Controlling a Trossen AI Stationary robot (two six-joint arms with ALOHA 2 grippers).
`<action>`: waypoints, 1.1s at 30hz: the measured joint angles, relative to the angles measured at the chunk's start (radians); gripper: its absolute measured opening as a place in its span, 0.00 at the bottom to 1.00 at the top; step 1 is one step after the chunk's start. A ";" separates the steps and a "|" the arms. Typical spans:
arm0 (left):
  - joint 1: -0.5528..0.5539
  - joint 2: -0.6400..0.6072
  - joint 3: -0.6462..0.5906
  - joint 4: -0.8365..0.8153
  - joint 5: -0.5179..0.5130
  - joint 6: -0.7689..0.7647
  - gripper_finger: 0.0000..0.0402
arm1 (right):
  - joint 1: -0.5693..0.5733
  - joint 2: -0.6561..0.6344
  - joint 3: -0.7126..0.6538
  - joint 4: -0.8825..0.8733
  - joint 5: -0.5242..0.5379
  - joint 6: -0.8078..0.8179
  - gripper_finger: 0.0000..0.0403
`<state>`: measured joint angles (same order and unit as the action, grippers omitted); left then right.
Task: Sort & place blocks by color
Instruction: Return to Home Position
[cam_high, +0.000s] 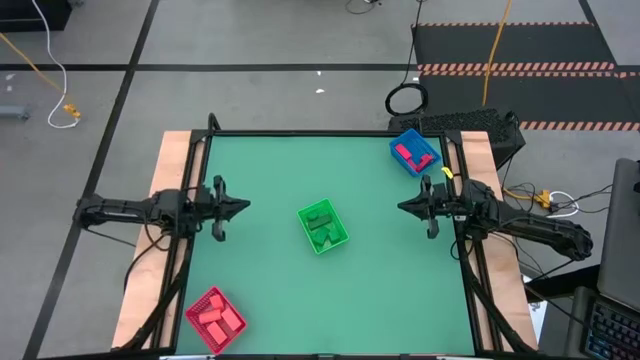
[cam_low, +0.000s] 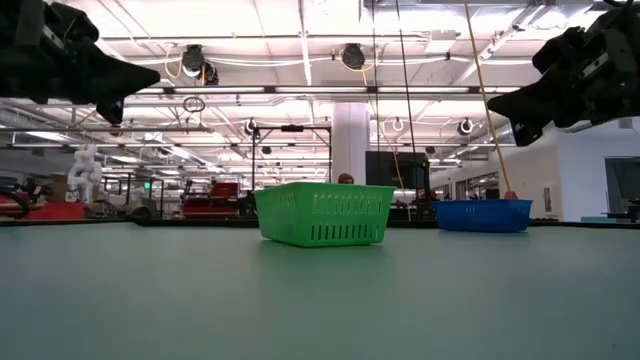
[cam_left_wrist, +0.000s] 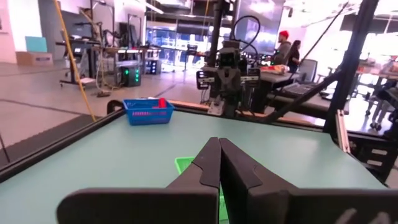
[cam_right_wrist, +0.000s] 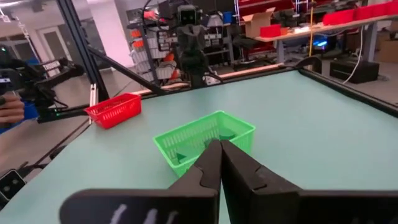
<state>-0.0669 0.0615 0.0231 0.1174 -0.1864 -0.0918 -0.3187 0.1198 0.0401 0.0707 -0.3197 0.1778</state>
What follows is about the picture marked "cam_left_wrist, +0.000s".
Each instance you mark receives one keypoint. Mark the cardboard box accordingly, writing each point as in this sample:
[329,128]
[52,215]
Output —
[34,59]

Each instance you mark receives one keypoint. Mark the blue plastic basket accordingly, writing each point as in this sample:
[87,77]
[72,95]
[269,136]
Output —
[146,119]

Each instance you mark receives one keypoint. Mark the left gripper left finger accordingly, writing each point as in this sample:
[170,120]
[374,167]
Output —
[205,174]

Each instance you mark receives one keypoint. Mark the black metal table frame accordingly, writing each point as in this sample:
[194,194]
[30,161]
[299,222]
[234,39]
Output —
[351,62]

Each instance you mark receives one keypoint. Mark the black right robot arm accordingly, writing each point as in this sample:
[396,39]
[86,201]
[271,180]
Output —
[231,105]

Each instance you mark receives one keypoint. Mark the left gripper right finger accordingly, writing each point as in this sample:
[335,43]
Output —
[242,186]

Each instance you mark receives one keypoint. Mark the grey office chair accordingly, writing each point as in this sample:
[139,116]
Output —
[308,70]

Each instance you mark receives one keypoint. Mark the black backlit keyboard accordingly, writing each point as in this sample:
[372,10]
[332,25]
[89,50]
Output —
[298,88]

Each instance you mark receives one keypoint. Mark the green plastic basket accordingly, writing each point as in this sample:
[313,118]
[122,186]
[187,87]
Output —
[182,163]

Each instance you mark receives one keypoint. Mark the red block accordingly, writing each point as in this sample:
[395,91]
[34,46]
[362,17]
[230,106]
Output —
[162,103]

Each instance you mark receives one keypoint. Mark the person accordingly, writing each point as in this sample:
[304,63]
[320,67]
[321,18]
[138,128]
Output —
[294,56]
[281,51]

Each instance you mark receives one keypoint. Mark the black computer with green lights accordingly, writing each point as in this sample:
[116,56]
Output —
[130,76]

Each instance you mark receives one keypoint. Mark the teal board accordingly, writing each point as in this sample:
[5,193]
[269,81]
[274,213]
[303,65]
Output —
[35,44]

